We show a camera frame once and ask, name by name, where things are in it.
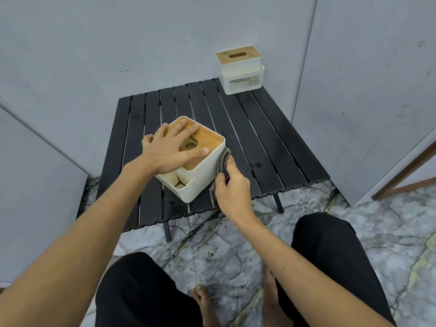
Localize person's left hand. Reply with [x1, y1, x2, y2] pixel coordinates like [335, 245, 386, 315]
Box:
[141, 119, 210, 176]

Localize person's right hand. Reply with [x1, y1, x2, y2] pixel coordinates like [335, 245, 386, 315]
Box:
[215, 155, 255, 224]

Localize white tissue box bamboo lid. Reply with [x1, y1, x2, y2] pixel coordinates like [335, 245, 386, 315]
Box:
[215, 45, 266, 96]
[155, 116, 226, 203]

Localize grey cleaning cloth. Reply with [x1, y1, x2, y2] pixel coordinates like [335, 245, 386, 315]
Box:
[208, 148, 234, 210]

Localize person's left forearm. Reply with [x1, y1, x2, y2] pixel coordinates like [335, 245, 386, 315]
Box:
[0, 159, 161, 327]

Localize person's right forearm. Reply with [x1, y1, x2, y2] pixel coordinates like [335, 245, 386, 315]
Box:
[234, 213, 398, 327]

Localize black slatted folding table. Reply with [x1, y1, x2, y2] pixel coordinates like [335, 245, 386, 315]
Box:
[96, 77, 331, 243]

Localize person's left foot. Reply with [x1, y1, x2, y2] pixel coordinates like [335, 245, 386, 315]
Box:
[190, 285, 214, 327]

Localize person's foot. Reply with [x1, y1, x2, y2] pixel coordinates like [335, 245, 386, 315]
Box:
[190, 285, 214, 327]
[260, 265, 291, 327]

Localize person's right foot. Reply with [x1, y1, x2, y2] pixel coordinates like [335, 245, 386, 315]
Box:
[260, 265, 291, 327]

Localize person's black trousers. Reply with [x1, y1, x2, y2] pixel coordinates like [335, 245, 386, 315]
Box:
[95, 212, 398, 327]

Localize brown wooden door frame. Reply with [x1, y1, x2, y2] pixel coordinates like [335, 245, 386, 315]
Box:
[371, 139, 436, 201]

